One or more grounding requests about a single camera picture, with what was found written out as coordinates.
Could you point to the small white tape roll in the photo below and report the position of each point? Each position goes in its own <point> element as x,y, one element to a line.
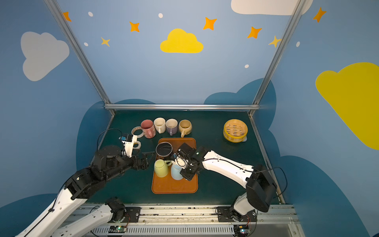
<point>137,145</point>

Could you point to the beige ceramic teapot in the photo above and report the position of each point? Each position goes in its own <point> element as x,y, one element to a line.
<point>185,127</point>

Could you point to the pink ghost pattern mug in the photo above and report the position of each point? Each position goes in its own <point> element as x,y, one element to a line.
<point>148,128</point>

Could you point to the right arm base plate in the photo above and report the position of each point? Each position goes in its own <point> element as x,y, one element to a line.
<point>227,214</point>

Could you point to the aluminium frame right post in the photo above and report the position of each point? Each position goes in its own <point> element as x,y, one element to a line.
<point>288,32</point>

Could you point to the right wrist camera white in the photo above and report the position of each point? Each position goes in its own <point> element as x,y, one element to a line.
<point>180,161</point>

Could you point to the purple ceramic mug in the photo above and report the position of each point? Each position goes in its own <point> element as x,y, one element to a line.
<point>171,126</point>

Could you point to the left controller circuit board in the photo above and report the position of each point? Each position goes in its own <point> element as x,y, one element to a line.
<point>117,229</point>

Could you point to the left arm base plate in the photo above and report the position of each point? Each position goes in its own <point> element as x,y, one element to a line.
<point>128,215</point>

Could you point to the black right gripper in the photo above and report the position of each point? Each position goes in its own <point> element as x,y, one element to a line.
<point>187,163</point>

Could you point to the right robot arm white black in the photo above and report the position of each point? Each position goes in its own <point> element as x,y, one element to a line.
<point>260,187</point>

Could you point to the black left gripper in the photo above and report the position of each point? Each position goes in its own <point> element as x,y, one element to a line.
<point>142,161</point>

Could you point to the aluminium frame left post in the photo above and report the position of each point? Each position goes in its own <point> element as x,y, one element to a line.
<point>58,15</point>

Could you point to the yellow-green ceramic mug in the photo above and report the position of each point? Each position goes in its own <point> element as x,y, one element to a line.
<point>161,168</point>

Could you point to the large patterned tape roll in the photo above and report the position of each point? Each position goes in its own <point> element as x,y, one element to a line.
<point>134,132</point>

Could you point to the white ceramic mug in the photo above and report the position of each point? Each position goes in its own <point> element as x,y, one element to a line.
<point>160,125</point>

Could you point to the aluminium frame post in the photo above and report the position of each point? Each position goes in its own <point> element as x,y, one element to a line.
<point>288,32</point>
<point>58,15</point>

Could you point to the aluminium front rail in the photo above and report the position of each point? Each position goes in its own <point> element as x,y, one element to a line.
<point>200,220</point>

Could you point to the right controller circuit board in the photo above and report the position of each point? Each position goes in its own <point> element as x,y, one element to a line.
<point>241,230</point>

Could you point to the controller circuit board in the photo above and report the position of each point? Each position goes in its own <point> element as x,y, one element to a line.
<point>117,229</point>
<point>241,230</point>

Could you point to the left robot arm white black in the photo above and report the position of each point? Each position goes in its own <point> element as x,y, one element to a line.
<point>108,163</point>

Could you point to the aluminium frame back bar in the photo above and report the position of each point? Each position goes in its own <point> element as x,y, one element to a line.
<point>181,107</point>

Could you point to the light blue ceramic mug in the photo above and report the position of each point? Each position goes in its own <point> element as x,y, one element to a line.
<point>175,172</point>

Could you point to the yellow bamboo steamer basket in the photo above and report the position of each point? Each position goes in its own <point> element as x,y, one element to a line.
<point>235,131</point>

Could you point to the orange rectangular tray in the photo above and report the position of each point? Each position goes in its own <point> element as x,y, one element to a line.
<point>168,185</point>

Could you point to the black patterned mug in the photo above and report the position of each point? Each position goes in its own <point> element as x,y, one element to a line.
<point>164,150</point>

